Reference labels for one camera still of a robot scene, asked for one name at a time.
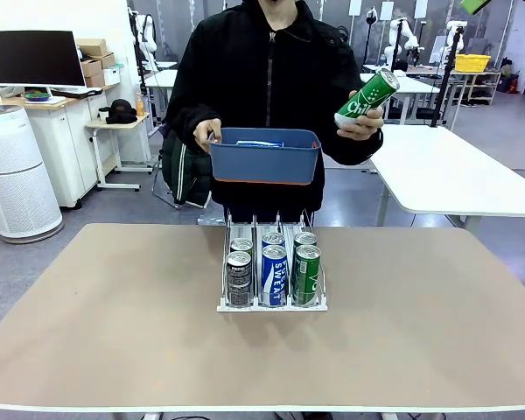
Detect green Chilsung cider can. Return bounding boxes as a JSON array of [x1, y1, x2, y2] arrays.
[[334, 67, 401, 130], [293, 231, 319, 249], [292, 244, 322, 307]]

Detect blue plastic bin orange handles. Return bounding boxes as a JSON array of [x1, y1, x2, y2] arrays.
[[208, 127, 322, 186]]

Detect person's left forearm black sleeve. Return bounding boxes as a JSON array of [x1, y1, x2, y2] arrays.
[[325, 126, 384, 167]]

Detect white clear can dispenser rack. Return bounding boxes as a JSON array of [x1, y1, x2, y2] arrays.
[[216, 207, 329, 312]]

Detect person's left hand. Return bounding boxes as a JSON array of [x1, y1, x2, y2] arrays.
[[337, 89, 385, 142]]

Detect person's right hand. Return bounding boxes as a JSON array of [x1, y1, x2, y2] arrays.
[[193, 118, 223, 150]]

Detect yellow plastic crate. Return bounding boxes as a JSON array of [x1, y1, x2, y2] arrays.
[[454, 53, 492, 74]]

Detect wooden shelf rack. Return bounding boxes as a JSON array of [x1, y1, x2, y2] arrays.
[[450, 70, 502, 107]]

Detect black tripod pole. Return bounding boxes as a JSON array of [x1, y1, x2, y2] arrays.
[[430, 25, 465, 129]]

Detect white background table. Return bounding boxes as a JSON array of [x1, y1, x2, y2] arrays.
[[144, 69, 179, 123], [360, 72, 441, 126]]

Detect large white table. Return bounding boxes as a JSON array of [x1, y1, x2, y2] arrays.
[[367, 124, 525, 233]]

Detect person in black jacket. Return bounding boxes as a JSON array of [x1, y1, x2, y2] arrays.
[[165, 0, 384, 228]]

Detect dark jacket on chair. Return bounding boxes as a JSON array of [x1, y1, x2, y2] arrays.
[[159, 126, 214, 210]]

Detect black Pepsi can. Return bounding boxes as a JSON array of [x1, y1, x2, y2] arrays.
[[229, 237, 254, 257], [226, 251, 253, 306]]

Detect black cap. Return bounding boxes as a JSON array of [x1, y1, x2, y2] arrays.
[[98, 98, 139, 126]]

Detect small wooden side table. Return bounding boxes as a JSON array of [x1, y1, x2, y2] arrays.
[[85, 114, 152, 192]]

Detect white desk with cabinet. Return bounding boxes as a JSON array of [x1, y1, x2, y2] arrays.
[[8, 83, 119, 209]]

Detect black computer monitor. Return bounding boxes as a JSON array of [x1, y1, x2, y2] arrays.
[[0, 30, 88, 95]]

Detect white air purifier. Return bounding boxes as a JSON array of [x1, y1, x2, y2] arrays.
[[0, 104, 65, 245]]

